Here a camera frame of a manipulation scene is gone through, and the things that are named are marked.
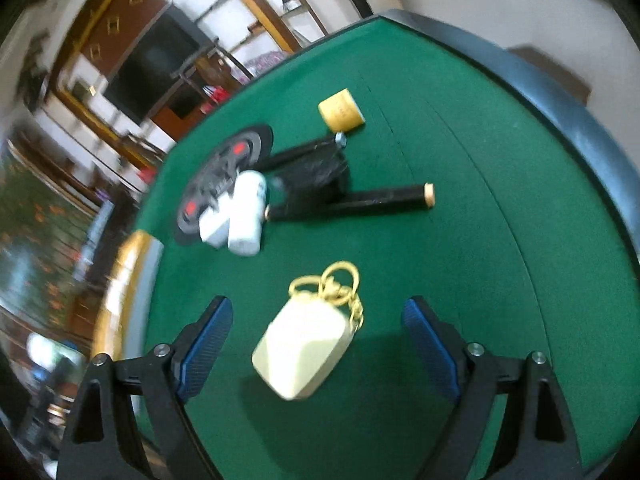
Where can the round grey table control panel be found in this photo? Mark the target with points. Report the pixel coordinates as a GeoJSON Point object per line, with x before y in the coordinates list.
{"type": "Point", "coordinates": [235, 150]}

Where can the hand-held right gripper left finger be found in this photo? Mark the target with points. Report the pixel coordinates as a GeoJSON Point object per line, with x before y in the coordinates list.
{"type": "Point", "coordinates": [205, 350]}

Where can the black marker with grey end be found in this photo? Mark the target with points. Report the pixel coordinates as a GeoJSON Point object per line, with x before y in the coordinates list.
{"type": "Point", "coordinates": [300, 152]}

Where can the pale yellow case with keyring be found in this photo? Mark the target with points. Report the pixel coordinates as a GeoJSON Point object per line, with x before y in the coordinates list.
{"type": "Point", "coordinates": [300, 350]}

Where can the flower garden wall mural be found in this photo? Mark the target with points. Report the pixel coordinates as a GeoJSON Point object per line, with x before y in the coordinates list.
{"type": "Point", "coordinates": [40, 240]}

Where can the white power adapter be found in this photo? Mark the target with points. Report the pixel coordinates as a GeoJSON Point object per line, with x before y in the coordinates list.
{"type": "Point", "coordinates": [212, 227]}

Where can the yellow round jar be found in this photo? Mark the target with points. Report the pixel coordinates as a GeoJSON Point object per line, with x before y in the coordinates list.
{"type": "Point", "coordinates": [340, 110]}

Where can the red plastic bag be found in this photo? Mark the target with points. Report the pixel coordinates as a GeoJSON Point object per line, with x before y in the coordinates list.
{"type": "Point", "coordinates": [214, 94]}

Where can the dark wooden high-back chair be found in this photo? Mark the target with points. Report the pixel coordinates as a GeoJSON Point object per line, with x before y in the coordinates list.
{"type": "Point", "coordinates": [200, 52]}

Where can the white bottle with green label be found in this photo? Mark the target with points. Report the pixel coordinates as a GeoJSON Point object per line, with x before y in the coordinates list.
{"type": "Point", "coordinates": [245, 230]}

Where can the black flat-screen television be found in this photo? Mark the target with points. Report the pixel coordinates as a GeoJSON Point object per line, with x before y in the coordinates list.
{"type": "Point", "coordinates": [150, 65]}

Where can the floral patterned cloth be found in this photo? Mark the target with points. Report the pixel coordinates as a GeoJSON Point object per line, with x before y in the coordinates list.
{"type": "Point", "coordinates": [265, 62]}

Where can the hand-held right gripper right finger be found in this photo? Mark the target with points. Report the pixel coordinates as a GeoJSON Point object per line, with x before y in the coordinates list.
{"type": "Point", "coordinates": [432, 350]}

